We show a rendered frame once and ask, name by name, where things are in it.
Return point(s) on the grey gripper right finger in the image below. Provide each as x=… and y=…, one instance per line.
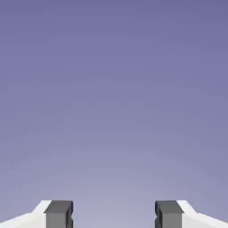
x=170, y=215

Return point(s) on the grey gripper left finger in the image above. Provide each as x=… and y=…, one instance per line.
x=57, y=215

